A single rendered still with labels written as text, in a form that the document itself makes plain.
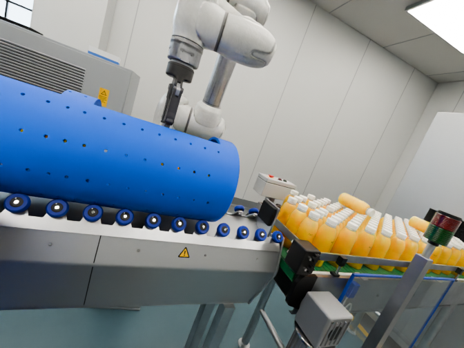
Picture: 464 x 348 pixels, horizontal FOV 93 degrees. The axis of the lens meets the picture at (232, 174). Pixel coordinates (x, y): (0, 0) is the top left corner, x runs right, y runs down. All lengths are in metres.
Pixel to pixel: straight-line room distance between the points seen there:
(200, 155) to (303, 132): 3.62
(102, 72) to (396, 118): 4.94
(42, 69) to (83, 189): 1.90
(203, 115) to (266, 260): 0.80
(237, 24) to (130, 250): 0.67
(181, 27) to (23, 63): 1.95
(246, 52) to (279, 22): 3.36
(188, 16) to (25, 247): 0.67
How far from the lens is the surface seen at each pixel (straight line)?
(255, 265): 0.85
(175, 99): 0.65
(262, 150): 3.86
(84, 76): 2.36
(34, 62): 2.48
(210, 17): 0.69
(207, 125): 1.27
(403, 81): 5.47
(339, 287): 1.04
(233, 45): 0.69
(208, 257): 0.76
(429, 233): 0.97
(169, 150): 0.60
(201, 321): 1.25
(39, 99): 0.64
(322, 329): 0.86
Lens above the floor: 1.28
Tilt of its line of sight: 11 degrees down
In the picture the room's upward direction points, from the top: 20 degrees clockwise
